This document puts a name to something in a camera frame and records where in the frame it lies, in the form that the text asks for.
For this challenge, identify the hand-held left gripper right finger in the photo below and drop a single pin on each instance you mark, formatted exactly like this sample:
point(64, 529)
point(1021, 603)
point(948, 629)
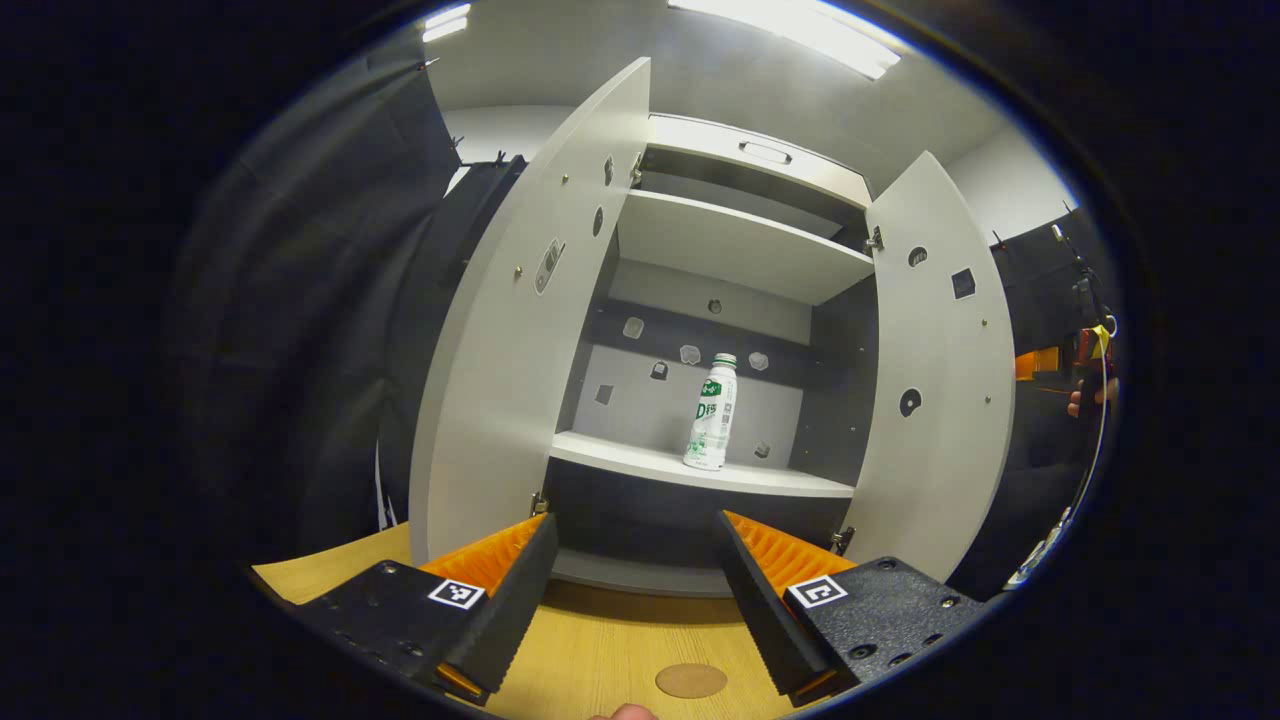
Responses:
point(770, 620)

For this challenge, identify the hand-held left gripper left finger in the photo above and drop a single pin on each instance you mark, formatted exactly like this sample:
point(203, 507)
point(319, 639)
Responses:
point(510, 610)

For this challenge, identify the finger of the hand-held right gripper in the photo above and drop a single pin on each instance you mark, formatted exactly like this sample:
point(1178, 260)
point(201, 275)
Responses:
point(1038, 363)

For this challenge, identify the white cabinet door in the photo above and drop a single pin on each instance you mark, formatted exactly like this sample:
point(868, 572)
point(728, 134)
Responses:
point(500, 400)
point(940, 470)

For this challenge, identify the white bottle with green label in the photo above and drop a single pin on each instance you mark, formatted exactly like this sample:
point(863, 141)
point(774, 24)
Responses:
point(712, 420)

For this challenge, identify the round cork coaster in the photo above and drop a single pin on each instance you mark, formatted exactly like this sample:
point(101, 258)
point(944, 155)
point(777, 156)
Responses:
point(690, 681)

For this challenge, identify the white side tray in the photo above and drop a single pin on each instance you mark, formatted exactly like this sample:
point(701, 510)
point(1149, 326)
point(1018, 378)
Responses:
point(1035, 565)

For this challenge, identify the white cabinet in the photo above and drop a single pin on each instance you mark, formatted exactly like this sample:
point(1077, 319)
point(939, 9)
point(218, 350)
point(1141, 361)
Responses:
point(730, 240)

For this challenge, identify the black backdrop cloth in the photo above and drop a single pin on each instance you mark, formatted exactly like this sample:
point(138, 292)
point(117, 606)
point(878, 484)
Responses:
point(300, 350)

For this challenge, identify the large ceiling light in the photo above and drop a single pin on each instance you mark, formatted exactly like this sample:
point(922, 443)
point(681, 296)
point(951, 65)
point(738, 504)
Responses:
point(790, 30)

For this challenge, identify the small ceiling light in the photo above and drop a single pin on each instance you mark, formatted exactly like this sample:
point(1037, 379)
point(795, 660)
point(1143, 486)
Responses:
point(447, 22)

